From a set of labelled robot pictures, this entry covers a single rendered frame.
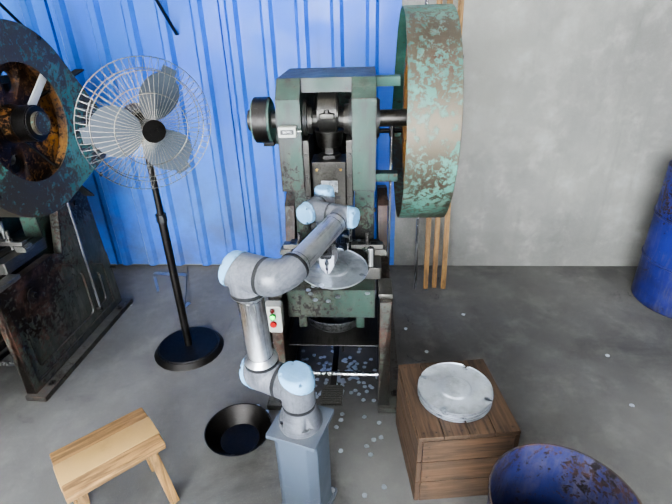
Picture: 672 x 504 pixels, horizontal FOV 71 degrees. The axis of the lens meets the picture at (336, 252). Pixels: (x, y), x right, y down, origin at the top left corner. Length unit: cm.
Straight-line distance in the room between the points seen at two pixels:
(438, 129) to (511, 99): 171
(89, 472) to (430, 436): 120
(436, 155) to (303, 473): 119
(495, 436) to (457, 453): 15
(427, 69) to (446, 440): 130
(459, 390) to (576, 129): 208
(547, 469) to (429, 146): 113
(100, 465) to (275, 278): 100
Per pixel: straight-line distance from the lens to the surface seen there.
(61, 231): 297
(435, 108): 162
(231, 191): 343
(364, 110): 188
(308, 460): 175
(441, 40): 172
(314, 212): 164
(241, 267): 138
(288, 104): 190
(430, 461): 194
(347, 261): 199
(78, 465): 203
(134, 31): 338
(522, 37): 327
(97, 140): 224
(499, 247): 363
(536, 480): 187
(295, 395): 158
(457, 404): 193
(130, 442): 202
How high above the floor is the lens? 173
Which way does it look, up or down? 27 degrees down
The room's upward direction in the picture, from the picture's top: 2 degrees counter-clockwise
